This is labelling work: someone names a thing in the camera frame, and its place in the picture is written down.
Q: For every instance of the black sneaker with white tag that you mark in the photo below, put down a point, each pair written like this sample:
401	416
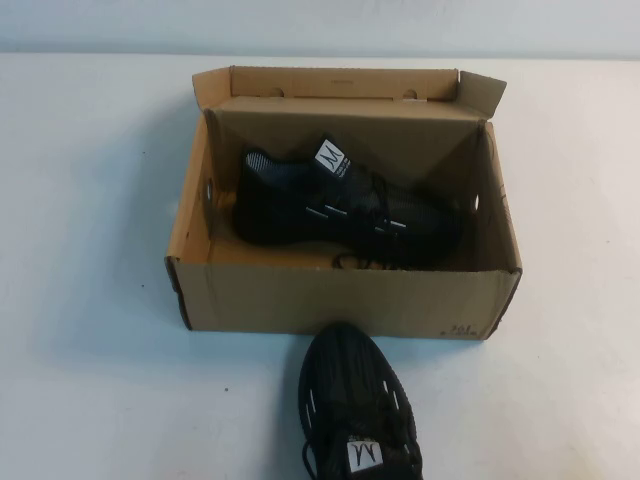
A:
350	370
280	210

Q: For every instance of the brown cardboard shoe box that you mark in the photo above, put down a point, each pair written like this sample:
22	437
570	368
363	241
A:
300	310

